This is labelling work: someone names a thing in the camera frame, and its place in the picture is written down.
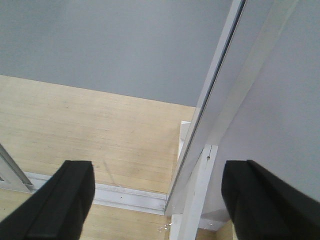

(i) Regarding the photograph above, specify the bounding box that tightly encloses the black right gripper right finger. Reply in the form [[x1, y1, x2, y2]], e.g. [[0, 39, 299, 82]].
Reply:
[[221, 160, 320, 240]]

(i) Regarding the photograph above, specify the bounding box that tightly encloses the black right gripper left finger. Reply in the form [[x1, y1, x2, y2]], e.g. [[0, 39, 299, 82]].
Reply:
[[0, 160, 95, 240]]

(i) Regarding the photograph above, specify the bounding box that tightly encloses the white support brace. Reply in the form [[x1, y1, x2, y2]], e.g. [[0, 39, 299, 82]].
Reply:
[[169, 120, 232, 240]]

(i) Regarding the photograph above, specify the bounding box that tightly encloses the light wooden base board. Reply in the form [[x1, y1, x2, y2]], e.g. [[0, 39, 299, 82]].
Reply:
[[0, 74, 235, 240]]

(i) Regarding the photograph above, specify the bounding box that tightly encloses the white door frame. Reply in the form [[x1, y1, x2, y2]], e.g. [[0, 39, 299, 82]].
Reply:
[[24, 0, 301, 217]]

